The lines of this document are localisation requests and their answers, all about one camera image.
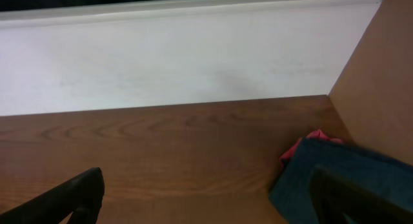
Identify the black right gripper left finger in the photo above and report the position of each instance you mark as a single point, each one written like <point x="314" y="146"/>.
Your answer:
<point x="79" y="199"/>

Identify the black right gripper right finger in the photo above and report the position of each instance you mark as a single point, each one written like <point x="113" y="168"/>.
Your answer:
<point x="337" y="200"/>

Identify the brown cardboard side panel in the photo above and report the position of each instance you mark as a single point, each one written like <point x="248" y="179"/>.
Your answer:
<point x="373" y="95"/>

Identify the dark blue shorts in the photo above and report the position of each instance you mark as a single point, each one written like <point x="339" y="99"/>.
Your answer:
<point x="386" y="177"/>

